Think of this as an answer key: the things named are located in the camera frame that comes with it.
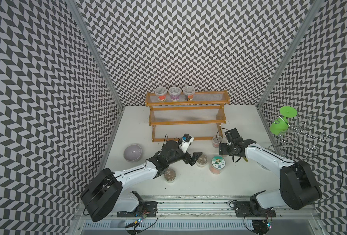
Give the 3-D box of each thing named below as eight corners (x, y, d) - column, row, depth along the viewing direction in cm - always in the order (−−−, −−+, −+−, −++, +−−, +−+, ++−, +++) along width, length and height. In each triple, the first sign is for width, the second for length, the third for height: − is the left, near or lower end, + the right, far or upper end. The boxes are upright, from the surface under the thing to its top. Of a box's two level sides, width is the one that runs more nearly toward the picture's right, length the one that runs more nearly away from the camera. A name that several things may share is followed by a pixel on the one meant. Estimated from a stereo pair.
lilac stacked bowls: (124, 163, 88) (121, 160, 84) (128, 148, 95) (125, 144, 90) (140, 163, 88) (138, 160, 84) (143, 148, 95) (141, 144, 90)
